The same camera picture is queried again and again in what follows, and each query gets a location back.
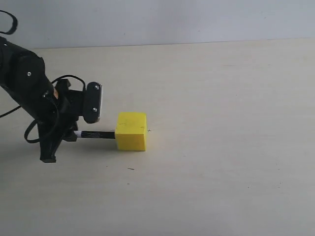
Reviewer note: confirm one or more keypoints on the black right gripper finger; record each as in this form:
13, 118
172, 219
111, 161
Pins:
70, 135

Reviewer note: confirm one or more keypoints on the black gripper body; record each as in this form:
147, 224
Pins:
61, 105

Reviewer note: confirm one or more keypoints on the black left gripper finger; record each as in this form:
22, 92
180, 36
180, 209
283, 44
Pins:
50, 143

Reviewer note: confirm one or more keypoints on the black and white marker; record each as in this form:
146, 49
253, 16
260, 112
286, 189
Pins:
95, 134

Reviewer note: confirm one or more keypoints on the yellow foam cube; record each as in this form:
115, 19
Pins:
130, 131

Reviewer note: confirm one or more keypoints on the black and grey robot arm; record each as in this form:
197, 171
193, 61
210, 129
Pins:
22, 76

